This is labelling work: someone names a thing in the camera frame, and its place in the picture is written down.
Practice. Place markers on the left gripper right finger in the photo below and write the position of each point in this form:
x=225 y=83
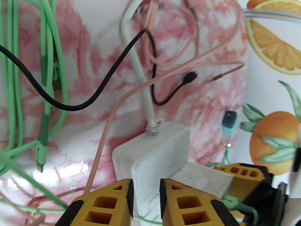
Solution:
x=188 y=203

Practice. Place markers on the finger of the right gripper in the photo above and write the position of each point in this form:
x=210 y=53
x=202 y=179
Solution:
x=244 y=187
x=225 y=169

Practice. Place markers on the white power strip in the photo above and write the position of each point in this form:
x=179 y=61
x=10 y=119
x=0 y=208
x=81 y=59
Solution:
x=150 y=159

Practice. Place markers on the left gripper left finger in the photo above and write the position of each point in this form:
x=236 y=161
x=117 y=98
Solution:
x=103 y=203

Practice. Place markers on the teal charger plug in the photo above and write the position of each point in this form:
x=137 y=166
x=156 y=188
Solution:
x=229 y=123

